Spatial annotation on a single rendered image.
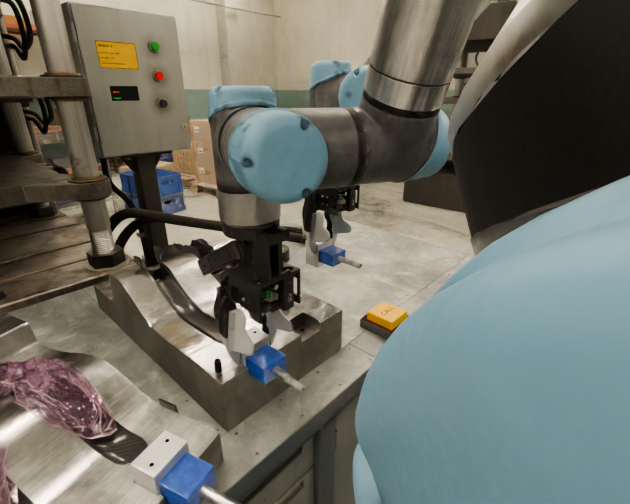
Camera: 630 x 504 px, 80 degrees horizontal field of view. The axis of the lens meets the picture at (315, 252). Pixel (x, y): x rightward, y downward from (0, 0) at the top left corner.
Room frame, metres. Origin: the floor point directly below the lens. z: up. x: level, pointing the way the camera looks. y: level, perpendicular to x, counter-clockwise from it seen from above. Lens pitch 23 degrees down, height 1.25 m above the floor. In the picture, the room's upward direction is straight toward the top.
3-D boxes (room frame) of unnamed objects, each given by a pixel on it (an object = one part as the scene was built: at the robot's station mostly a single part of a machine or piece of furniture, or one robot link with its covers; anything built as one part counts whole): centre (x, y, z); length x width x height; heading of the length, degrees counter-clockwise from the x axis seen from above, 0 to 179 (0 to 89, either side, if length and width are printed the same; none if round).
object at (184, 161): (5.73, 1.80, 0.34); 0.63 x 0.45 x 0.40; 49
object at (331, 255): (0.73, -0.04, 0.93); 0.13 x 0.05 x 0.05; 47
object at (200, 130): (4.92, 0.96, 0.47); 1.22 x 0.80 x 0.94; 53
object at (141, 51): (1.29, 0.59, 0.74); 0.31 x 0.22 x 1.47; 137
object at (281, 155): (0.36, 0.03, 1.20); 0.11 x 0.11 x 0.08; 22
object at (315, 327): (0.54, 0.02, 0.87); 0.05 x 0.05 x 0.04; 47
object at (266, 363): (0.43, 0.06, 0.89); 0.13 x 0.05 x 0.05; 47
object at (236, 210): (0.45, 0.08, 1.13); 0.08 x 0.08 x 0.05
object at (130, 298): (0.66, 0.22, 0.87); 0.50 x 0.26 x 0.14; 47
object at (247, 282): (0.44, 0.07, 1.05); 0.09 x 0.08 x 0.12; 47
